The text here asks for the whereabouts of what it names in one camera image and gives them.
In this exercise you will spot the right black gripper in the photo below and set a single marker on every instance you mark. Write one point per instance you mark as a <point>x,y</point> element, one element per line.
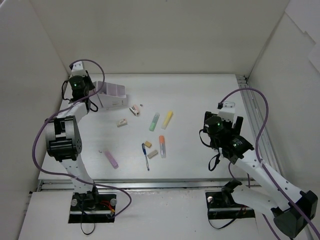
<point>239,122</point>

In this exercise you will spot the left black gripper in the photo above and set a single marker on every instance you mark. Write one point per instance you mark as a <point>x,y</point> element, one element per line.
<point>88,83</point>

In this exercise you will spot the blue ballpoint pen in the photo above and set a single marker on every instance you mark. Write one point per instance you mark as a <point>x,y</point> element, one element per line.
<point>145,156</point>

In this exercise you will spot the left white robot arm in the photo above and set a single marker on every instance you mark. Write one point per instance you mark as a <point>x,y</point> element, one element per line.
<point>64,143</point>

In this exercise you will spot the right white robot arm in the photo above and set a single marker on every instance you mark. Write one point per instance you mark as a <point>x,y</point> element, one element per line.
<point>291,208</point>

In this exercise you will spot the white desk organizer container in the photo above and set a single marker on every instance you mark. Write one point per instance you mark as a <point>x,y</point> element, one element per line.
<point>109,95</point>

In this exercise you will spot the yellow highlighter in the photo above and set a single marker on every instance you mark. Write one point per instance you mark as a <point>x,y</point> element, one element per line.
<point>167,120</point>

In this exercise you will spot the orange translucent highlighter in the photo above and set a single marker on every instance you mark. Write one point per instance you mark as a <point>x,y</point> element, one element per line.
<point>162,146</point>

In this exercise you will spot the green highlighter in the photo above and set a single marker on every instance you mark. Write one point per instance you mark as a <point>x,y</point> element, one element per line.
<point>154,122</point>

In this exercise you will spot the beige eraser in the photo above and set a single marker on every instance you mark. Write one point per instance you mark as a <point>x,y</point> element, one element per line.
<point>152,154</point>

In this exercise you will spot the yellow eraser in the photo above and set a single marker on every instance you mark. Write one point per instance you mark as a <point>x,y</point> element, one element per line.
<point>147,144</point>

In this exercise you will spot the pink highlighter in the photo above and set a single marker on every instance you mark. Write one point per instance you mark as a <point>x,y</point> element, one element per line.
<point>111,159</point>

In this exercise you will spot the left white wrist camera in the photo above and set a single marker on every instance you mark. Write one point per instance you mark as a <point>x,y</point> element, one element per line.
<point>78,69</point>

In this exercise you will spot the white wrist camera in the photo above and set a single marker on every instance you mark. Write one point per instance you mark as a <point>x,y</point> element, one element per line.
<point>226,111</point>
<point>78,69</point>

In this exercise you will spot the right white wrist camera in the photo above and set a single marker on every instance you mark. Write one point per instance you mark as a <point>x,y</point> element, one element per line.
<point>226,111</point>

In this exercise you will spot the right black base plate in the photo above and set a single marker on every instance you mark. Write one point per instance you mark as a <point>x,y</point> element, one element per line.
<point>218,209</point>

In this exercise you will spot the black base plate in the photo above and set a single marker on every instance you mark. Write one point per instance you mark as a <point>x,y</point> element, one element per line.
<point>218,209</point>
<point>99,210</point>

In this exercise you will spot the aluminium table rail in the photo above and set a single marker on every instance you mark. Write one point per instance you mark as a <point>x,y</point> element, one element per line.
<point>140,185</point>

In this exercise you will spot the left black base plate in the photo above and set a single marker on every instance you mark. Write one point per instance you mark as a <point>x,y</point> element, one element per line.
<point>99,210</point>

